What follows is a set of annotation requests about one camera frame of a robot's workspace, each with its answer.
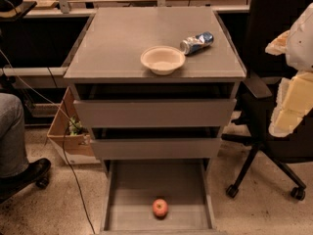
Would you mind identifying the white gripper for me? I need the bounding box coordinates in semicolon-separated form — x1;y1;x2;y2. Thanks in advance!
265;3;313;137

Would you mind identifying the red apple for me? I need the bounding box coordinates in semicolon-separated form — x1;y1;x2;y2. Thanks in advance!
153;199;168;217

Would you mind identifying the grey drawer cabinet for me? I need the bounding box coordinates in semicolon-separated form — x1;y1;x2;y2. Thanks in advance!
66;7;246;235

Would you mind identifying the top grey drawer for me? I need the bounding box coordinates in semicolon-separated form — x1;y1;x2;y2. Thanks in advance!
73;99;236;127

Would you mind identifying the open bottom grey drawer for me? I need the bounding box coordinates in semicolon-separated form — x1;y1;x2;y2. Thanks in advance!
99;160;216;235

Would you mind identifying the middle grey drawer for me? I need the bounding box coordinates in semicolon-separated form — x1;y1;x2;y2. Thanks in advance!
90;138;221;160

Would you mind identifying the black office chair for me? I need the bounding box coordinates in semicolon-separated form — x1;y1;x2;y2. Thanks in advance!
223;0;313;201

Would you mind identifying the crushed blue soda can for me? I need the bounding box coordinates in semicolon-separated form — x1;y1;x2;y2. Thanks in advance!
180;31;214;55

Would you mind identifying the white paper bowl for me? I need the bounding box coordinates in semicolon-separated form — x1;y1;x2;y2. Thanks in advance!
141;46;186;75

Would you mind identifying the green item in box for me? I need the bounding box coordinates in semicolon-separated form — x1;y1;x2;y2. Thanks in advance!
68;117;83;136

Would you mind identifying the cardboard box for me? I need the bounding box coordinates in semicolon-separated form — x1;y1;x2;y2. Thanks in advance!
47;87;98;165

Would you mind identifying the person leg in jeans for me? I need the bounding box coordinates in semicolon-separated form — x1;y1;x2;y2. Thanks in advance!
0;93;28;178

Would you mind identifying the black shoe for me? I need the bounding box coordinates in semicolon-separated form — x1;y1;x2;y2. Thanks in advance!
0;158;51;196

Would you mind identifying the black floor cable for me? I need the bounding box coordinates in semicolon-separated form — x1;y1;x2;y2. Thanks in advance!
47;67;97;235

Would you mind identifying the white cable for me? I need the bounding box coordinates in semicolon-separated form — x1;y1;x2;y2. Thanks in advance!
0;47;71;120

